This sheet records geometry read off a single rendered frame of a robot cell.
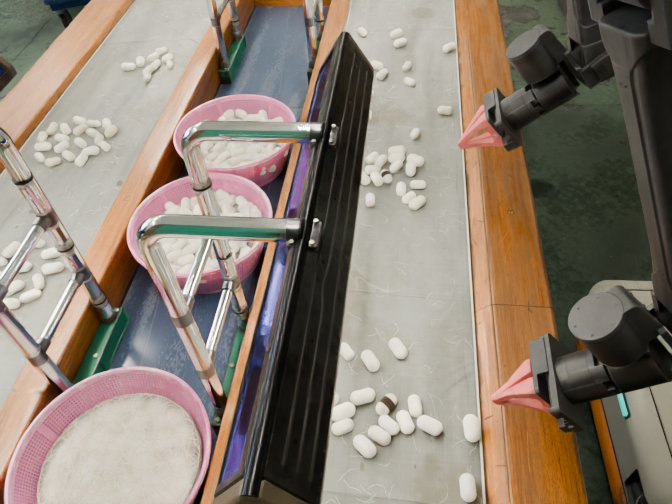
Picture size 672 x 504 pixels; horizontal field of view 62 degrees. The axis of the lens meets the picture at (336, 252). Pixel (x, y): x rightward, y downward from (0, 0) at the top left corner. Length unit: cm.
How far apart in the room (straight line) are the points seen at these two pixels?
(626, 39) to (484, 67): 98
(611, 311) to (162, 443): 60
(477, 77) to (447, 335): 71
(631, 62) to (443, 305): 54
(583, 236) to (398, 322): 134
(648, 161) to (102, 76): 136
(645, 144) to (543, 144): 200
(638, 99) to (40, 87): 138
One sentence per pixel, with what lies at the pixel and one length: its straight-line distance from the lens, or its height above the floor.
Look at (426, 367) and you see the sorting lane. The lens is 86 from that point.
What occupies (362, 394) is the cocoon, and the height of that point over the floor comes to 76.
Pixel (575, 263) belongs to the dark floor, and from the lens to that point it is 206.
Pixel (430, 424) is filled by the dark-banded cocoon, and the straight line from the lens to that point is 80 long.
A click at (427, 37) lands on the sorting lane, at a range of 161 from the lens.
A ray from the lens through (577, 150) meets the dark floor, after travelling 252.
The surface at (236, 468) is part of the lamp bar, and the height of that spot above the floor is 109.
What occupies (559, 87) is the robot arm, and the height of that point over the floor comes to 99.
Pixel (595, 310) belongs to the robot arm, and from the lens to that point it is 63.
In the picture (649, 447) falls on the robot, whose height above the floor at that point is 27.
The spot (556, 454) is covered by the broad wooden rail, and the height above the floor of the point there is 76.
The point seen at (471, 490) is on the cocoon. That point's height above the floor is 76.
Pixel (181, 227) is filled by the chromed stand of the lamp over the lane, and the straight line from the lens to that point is 54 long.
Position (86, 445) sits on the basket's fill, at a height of 73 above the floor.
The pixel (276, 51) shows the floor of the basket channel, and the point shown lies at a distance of 172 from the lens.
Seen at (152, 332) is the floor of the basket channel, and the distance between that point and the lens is 104.
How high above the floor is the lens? 148
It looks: 48 degrees down
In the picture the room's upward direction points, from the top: 5 degrees counter-clockwise
